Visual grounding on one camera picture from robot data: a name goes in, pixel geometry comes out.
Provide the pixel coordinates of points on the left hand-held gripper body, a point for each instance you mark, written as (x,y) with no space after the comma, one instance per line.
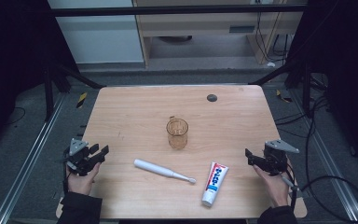
(78,157)

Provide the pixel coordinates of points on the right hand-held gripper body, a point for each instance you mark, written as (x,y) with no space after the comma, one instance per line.
(276,157)

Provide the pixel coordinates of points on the white toothpaste tube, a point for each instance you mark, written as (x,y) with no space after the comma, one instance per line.
(214,183)

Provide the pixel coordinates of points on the white electric toothbrush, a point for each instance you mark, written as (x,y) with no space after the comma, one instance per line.
(161,169)

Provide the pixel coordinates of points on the amber glass cup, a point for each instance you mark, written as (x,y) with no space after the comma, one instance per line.
(177,133)

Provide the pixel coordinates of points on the person's left hand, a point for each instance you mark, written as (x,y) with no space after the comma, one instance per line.
(80,182)

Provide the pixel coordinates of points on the person's right hand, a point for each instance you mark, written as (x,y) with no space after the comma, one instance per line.
(275,188)

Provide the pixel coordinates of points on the yellow black tape strip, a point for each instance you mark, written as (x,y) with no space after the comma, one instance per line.
(282,96)
(81,100)

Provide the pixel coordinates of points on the grey round table grommet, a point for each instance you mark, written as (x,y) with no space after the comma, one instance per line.
(211,98)

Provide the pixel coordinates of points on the black metal stand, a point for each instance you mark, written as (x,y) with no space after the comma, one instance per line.
(48,93)
(306,90)

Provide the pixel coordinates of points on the small white floor object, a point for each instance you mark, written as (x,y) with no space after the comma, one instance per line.
(271,64)

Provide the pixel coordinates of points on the white cabinet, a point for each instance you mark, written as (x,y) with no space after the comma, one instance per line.
(99,37)

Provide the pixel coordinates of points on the dark curtain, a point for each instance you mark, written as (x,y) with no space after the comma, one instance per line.
(9,46)
(348,46)

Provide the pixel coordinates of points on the light wooden desk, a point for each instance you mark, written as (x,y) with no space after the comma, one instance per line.
(199,21)

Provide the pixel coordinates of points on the black horizontal bar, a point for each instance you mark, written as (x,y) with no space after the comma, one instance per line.
(167,10)

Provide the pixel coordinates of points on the aluminium floor rail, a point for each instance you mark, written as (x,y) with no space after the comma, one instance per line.
(28,158)
(326,161)

